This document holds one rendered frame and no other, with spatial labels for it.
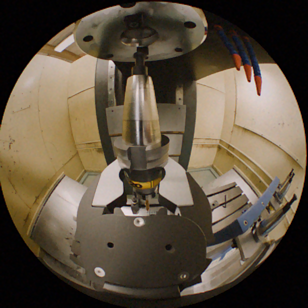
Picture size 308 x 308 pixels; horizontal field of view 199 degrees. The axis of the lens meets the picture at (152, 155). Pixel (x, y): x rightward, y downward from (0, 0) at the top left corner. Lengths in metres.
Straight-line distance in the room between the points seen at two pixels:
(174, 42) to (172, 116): 0.45
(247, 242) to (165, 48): 0.35
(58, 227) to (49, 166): 0.59
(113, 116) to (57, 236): 1.05
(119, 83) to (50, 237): 1.28
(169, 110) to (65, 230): 1.20
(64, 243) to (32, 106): 1.16
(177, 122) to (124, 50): 0.48
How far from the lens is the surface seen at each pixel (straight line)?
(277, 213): 0.25
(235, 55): 0.20
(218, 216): 0.62
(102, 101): 0.64
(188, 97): 0.63
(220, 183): 1.08
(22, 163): 1.02
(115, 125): 0.56
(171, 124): 0.55
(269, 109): 1.05
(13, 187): 1.04
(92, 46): 0.15
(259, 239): 0.27
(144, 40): 0.17
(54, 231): 1.02
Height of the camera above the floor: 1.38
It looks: 29 degrees down
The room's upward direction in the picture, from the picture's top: 1 degrees counter-clockwise
